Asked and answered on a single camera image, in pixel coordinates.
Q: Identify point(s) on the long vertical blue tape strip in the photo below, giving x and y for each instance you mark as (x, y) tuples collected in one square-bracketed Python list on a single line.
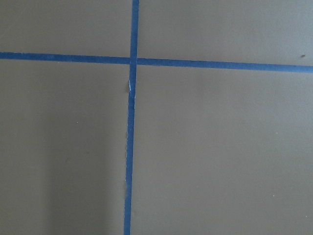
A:
[(131, 117)]

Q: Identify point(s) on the long horizontal blue tape strip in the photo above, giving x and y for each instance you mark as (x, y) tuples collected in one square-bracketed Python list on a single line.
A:
[(154, 62)]

